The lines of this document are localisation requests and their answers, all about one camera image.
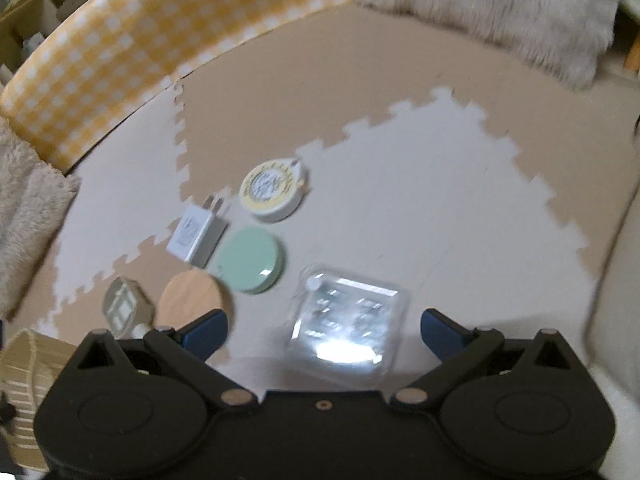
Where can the white charger plug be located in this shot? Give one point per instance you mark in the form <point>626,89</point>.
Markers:
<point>195,232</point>

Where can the cream woven plastic basket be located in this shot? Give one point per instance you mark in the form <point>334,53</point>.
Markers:
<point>25,365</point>

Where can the grey metal bracket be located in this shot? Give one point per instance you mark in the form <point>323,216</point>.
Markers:
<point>120,305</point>

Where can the fluffy cream pillow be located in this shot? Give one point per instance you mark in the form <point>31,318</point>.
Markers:
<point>475,10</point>
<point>30,210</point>

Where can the clear plastic case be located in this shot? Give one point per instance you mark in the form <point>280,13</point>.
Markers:
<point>345,320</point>

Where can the beige and white puzzle mat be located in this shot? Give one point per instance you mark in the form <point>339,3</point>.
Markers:
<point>400,185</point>

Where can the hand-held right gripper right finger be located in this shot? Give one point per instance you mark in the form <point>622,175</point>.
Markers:
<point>437,327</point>

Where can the round yellow white tin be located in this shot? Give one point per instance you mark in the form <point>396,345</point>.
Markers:
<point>272,187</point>

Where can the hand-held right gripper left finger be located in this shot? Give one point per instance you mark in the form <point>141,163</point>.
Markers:
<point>207,332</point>

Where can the round green case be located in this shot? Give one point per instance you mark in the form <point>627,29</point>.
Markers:
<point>247,260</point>

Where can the wooden shelf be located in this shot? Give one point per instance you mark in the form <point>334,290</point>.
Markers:
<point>30,15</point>

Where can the yellow checked padded bumper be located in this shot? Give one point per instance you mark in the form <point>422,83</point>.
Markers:
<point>150,35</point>

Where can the round wooden disc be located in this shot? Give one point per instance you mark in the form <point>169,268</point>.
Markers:
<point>187,295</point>

